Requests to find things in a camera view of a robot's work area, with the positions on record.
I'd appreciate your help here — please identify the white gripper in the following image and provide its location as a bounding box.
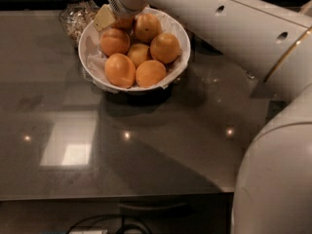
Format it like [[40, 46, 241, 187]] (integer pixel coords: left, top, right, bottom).
[[94, 0, 148, 32]]

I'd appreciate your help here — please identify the orange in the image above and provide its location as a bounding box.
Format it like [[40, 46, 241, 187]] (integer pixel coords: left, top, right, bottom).
[[136, 60, 167, 88], [134, 14, 162, 43], [100, 28, 130, 57], [104, 54, 136, 89], [127, 43, 151, 67], [150, 33, 180, 64], [112, 17, 135, 30]]

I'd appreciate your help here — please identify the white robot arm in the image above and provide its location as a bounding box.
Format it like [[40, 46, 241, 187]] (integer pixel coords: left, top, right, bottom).
[[108, 0, 312, 234]]

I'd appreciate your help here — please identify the white bowl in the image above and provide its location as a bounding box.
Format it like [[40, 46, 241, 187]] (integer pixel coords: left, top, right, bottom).
[[77, 7, 192, 94]]

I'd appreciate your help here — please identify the left glass cereal jar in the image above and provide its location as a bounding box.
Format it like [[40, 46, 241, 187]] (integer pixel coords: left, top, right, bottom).
[[58, 0, 98, 49]]

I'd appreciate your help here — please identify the white box on floor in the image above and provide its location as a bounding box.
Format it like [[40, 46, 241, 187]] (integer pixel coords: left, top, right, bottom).
[[68, 228, 108, 234]]

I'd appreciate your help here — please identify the black cable on floor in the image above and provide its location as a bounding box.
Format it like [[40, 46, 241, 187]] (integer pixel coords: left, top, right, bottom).
[[64, 214, 153, 234]]

